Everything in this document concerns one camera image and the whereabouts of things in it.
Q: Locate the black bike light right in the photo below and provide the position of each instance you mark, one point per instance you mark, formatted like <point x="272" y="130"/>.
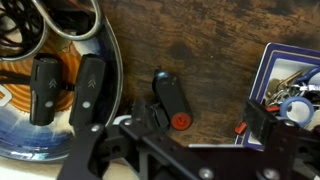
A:
<point x="88" y="86"/>

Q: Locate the black light with red end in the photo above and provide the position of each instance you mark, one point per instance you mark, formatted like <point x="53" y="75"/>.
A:
<point x="169" y="92"/>

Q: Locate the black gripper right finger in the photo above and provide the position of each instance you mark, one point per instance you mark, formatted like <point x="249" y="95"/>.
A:
<point x="258" y="120"/>

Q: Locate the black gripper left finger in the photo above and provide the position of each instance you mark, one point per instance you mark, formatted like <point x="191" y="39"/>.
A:
<point x="151" y="114"/>

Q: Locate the black bike light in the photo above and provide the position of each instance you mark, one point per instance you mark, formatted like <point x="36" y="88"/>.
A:
<point x="88" y="86"/>
<point x="45" y="87"/>

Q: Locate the black bike light left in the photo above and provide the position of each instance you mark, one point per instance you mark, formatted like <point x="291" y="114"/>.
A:
<point x="45" y="87"/>

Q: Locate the square blue-rimmed tray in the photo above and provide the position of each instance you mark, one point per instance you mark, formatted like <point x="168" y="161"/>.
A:
<point x="279" y="61"/>

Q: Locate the bunch of keys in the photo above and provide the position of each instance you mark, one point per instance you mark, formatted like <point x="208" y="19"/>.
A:
<point x="295" y="85"/>

